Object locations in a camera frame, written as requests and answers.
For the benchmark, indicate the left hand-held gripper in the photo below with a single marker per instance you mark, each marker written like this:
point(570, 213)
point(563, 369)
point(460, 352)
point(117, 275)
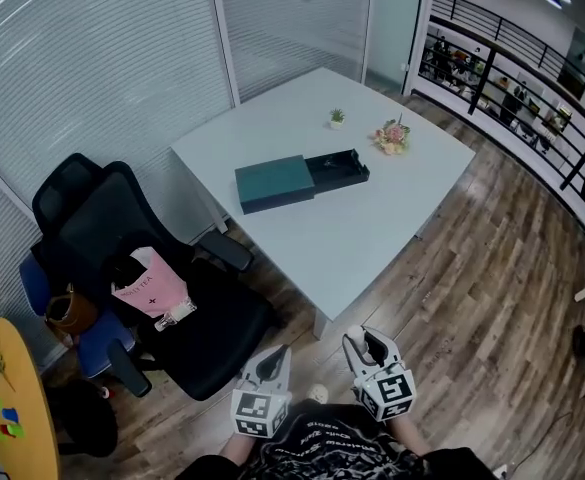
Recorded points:
point(259, 408)

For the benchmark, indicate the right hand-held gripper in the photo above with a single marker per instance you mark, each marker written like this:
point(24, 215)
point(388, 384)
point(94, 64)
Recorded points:
point(387, 393)

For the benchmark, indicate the dark green drawer box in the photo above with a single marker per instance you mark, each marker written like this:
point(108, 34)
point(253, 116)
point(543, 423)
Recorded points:
point(282, 183)

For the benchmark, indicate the person's right forearm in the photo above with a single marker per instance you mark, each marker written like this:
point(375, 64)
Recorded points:
point(412, 435)

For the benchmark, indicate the person's left forearm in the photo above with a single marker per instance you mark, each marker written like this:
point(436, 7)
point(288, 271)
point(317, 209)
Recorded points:
point(237, 449)

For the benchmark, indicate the person's shoe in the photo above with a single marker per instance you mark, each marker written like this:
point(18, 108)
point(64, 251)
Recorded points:
point(318, 393)

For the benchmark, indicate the black mesh office chair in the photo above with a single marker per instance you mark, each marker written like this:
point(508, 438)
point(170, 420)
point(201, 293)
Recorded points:
point(212, 328)

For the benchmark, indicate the person's black printed shirt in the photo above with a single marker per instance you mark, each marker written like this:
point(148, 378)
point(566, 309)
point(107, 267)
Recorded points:
point(332, 448)

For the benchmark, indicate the clear glass bottle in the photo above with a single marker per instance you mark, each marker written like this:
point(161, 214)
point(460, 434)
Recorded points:
point(174, 316)

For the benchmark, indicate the pink paper bag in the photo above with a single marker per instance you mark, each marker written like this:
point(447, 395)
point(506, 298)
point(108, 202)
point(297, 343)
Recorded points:
point(152, 283)

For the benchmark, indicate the blue chair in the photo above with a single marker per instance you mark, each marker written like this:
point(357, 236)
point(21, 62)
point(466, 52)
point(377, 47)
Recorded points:
point(102, 343)

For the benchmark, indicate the black bag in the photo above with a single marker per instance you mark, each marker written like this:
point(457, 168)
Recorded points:
point(84, 418)

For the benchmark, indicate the brown leather handbag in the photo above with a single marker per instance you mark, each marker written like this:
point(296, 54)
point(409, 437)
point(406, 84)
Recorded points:
point(69, 313)

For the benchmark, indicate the pink flower bouquet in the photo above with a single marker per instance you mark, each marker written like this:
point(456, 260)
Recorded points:
point(393, 135)

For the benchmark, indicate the small potted green plant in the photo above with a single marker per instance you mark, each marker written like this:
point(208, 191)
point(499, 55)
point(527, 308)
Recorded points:
point(337, 118)

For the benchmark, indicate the blue clay piece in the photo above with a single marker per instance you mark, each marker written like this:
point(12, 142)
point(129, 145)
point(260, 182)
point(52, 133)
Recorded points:
point(10, 415)

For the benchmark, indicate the yellow round table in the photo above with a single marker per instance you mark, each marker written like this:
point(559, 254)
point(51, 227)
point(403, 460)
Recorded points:
point(17, 448)

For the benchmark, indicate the red and green clay pieces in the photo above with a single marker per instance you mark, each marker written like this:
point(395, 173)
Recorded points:
point(9, 431)

